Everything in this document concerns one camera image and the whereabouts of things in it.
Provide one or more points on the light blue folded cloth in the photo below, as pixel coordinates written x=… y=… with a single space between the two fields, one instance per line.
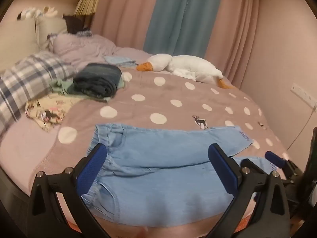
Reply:
x=120 y=60

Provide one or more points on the pink duvet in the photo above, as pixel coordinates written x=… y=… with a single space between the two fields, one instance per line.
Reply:
x=79 y=47

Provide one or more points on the light blue denim pants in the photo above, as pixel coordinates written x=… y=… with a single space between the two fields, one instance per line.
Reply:
x=161 y=153

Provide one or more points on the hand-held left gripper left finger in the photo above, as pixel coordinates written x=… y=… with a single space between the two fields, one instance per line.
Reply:
x=91 y=169

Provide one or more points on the pink curtain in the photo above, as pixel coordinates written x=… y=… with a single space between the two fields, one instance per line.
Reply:
x=232 y=34
x=123 y=12

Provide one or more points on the brown polka dot blanket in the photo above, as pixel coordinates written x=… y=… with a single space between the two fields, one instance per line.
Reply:
x=173 y=89

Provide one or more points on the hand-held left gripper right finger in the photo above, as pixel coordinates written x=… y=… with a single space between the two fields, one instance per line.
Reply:
x=224 y=169

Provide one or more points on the white wall outlet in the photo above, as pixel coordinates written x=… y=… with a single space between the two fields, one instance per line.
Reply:
x=303 y=94

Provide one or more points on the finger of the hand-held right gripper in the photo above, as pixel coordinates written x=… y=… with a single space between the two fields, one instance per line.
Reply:
x=273 y=157

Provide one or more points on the dark folded jeans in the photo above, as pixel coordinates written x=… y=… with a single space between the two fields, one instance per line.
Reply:
x=99 y=79

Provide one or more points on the plaid pillow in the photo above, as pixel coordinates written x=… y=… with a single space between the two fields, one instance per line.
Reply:
x=24 y=79

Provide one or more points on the cream cartoon print cloth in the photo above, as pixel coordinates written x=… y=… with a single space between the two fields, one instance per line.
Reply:
x=49 y=111

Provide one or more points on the blue curtain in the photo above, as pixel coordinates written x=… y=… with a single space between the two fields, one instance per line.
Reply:
x=178 y=17

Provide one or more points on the green folded garment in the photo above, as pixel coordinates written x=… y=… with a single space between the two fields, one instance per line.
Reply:
x=62 y=86

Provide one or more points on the pink bed sheet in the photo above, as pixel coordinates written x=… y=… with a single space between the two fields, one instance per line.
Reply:
x=24 y=148

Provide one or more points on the white goose plush toy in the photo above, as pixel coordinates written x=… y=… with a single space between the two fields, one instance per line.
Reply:
x=188 y=65

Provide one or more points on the cream padded headboard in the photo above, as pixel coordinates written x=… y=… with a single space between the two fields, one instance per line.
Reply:
x=22 y=37

